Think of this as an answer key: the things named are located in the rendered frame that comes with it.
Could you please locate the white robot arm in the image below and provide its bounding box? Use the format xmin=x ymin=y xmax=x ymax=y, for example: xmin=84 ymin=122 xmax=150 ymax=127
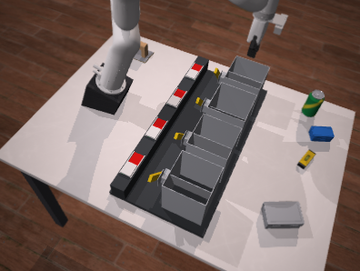
xmin=93 ymin=0 xmax=288 ymax=95

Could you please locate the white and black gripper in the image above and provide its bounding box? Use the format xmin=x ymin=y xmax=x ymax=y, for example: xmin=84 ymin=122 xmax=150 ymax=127
xmin=246 ymin=14 xmax=270 ymax=58

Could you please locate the blue box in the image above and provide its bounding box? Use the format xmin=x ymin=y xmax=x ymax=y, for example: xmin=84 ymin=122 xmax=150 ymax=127
xmin=308 ymin=125 xmax=335 ymax=142

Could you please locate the green drink can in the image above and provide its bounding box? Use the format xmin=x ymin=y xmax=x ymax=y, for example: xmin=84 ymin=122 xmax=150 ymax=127
xmin=302 ymin=90 xmax=325 ymax=117

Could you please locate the grey flat case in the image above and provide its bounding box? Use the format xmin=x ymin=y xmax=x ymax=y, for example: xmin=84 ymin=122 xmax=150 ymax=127
xmin=261 ymin=201 xmax=305 ymax=229

